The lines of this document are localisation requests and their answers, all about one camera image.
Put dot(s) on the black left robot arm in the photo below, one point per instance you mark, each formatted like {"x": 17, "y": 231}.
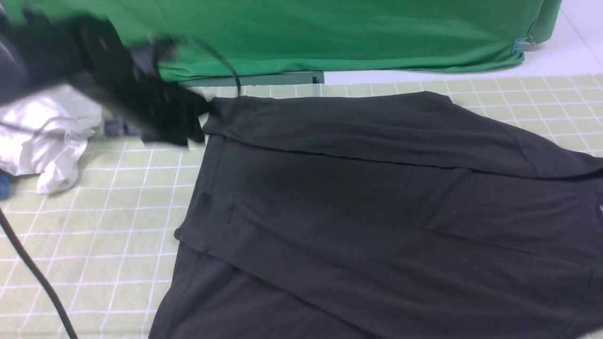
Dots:
{"x": 41, "y": 53}

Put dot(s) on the white crumpled cloth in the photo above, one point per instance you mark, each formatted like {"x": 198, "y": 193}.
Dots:
{"x": 46, "y": 134}

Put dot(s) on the gray-green metal bar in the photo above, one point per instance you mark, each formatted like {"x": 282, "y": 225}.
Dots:
{"x": 290, "y": 78}

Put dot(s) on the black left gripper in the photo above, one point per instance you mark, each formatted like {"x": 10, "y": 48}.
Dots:
{"x": 126, "y": 80}

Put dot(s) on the dark gray long-sleeve top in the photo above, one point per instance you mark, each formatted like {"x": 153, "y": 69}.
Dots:
{"x": 392, "y": 217}

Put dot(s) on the green backdrop cloth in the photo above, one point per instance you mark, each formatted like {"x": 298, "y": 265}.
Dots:
{"x": 261, "y": 37}

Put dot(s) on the green checkered table mat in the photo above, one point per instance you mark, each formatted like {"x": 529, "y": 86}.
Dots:
{"x": 107, "y": 245}

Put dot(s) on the blue object at edge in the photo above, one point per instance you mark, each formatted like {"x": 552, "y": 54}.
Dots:
{"x": 5, "y": 186}

